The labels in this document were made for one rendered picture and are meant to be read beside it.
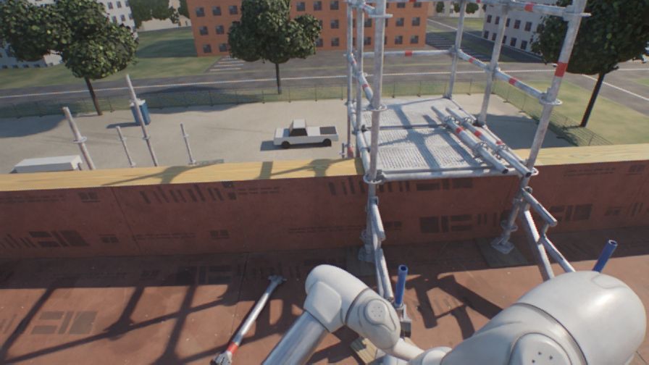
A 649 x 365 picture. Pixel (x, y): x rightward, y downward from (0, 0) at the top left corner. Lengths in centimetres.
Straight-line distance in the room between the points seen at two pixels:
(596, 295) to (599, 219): 289
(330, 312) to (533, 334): 65
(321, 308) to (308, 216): 146
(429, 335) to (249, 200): 149
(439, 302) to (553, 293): 187
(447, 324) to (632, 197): 197
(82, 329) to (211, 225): 106
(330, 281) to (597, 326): 70
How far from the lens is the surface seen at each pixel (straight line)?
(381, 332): 98
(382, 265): 199
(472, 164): 239
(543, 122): 237
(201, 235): 268
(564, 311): 56
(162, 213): 264
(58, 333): 285
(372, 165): 204
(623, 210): 357
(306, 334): 103
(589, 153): 313
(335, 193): 229
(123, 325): 263
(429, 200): 249
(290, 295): 238
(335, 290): 102
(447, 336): 229
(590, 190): 317
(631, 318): 63
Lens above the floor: 190
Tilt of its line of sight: 30 degrees down
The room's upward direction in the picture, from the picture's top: 2 degrees counter-clockwise
